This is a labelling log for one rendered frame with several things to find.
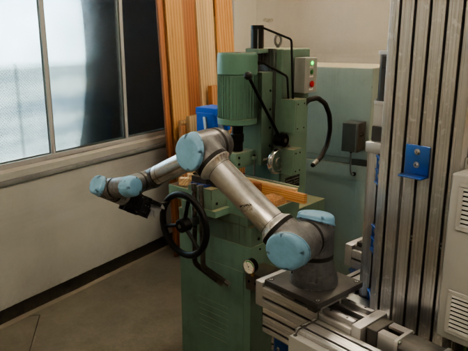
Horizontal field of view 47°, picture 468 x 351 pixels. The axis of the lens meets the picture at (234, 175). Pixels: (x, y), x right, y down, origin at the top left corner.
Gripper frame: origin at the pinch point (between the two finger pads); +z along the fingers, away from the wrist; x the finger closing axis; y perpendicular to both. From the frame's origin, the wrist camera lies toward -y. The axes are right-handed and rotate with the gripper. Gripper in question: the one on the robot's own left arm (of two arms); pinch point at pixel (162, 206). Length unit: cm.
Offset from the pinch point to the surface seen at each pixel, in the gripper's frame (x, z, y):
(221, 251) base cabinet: 10.3, 33.0, 9.4
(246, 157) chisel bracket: 9.7, 29.5, -34.4
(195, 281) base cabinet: -6.5, 42.2, 25.8
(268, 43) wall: -138, 183, -181
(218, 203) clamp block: 14.4, 16.0, -9.0
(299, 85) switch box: 21, 35, -73
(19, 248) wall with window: -117, 18, 43
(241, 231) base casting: 22.3, 26.9, -1.0
